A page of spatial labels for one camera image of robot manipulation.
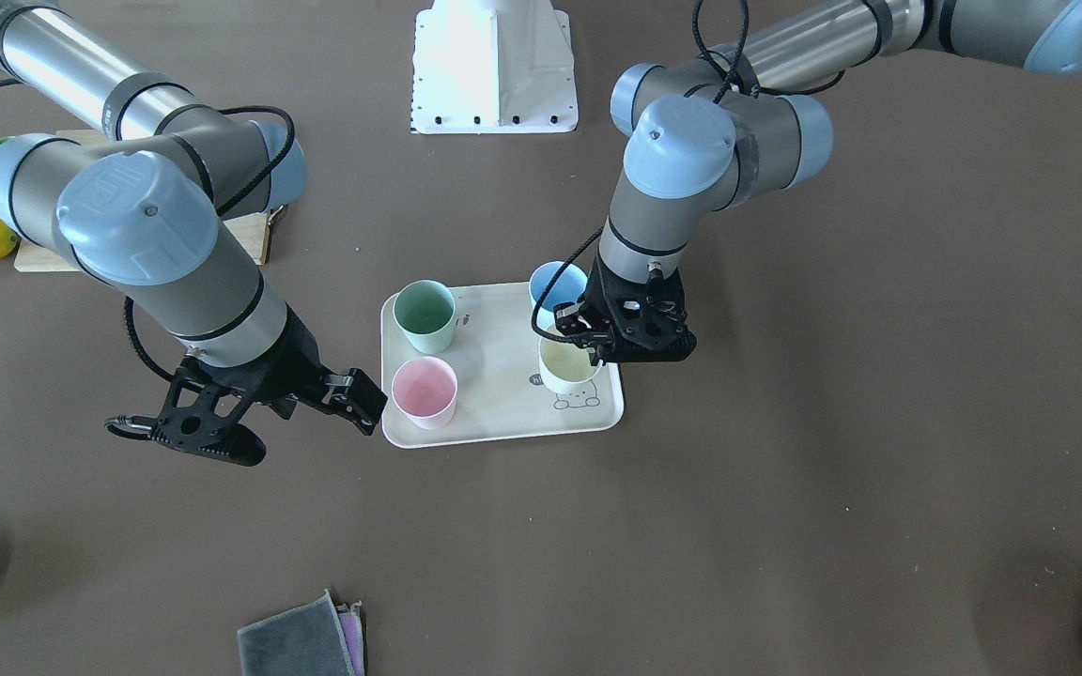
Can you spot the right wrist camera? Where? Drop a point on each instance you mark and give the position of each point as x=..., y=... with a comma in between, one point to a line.
x=200, y=416

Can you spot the green plastic cup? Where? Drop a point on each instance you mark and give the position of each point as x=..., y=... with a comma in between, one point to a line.
x=425, y=311

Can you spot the cream rabbit tray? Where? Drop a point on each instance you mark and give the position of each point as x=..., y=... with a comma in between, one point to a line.
x=500, y=393

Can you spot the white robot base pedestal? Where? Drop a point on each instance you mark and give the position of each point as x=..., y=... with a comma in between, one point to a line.
x=493, y=67

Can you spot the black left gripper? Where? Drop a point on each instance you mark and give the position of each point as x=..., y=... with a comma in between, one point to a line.
x=575, y=324

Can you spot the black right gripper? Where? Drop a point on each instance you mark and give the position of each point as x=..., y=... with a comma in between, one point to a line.
x=290, y=361

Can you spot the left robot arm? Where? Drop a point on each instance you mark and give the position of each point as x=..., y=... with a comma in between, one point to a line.
x=741, y=120

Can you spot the cream plastic cup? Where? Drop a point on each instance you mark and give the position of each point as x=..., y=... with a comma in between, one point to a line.
x=564, y=367

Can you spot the grey folded cloth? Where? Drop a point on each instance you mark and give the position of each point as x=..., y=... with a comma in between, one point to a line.
x=320, y=638

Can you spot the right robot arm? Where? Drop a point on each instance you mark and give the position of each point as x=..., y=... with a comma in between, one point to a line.
x=144, y=212

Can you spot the blue plastic cup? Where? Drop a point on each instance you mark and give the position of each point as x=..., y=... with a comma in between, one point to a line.
x=568, y=284

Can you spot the wooden cutting board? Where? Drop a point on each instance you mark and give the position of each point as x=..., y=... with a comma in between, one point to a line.
x=253, y=231

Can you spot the pink plastic cup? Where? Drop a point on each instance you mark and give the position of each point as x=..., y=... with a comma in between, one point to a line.
x=425, y=390

